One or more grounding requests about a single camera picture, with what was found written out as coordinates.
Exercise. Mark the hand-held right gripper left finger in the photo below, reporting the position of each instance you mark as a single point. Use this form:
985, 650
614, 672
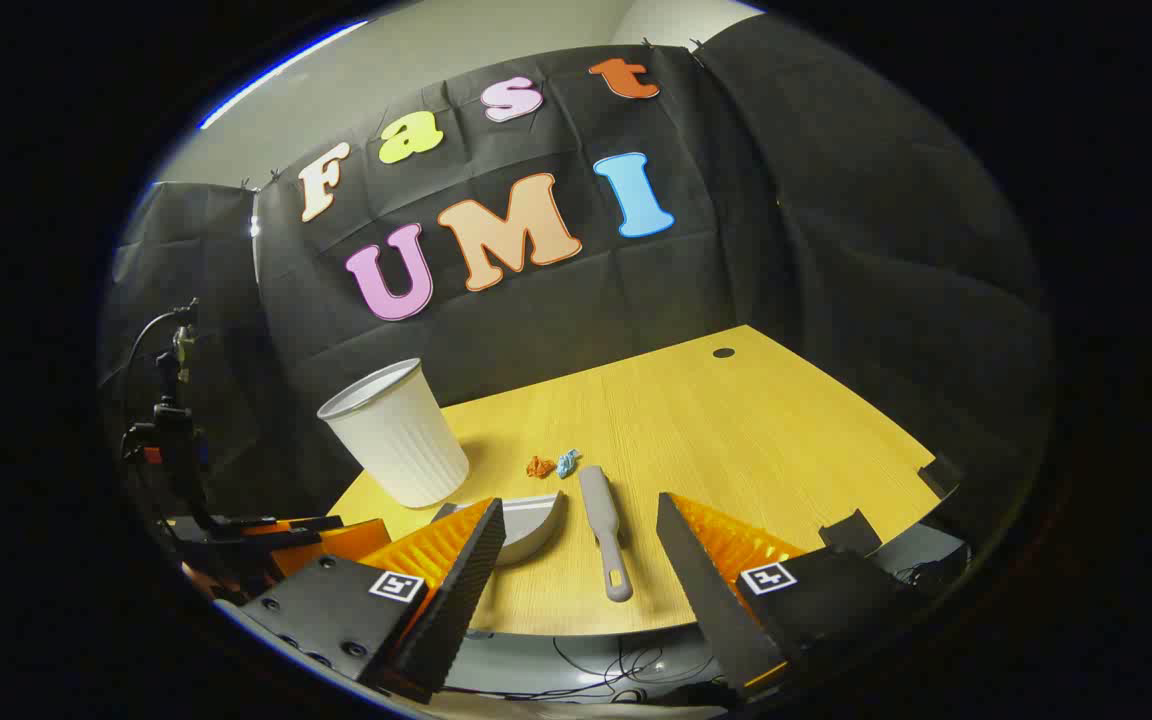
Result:
456, 610

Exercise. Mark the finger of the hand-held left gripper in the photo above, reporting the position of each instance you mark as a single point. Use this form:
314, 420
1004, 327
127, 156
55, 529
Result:
286, 523
336, 548

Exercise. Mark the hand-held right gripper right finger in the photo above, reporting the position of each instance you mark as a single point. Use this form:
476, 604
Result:
716, 600

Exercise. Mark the grey dustpan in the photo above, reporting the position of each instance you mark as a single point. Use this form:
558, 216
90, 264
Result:
531, 525

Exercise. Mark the white ribbed garbage bin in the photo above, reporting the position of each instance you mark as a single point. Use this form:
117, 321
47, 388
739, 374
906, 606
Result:
401, 440

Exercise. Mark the small grey broom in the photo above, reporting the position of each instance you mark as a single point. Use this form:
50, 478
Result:
601, 510

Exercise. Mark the orange paper ball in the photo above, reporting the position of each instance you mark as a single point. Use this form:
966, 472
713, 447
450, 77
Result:
539, 467

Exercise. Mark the blue paper ball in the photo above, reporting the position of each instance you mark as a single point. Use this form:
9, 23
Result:
567, 463

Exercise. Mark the wooden desktop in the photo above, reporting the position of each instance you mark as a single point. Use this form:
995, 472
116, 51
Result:
736, 430

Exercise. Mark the black tape piece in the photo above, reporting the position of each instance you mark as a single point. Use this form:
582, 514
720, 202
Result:
941, 476
851, 532

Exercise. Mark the black backdrop cloth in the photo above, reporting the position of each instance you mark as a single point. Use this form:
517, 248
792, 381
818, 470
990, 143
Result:
636, 290

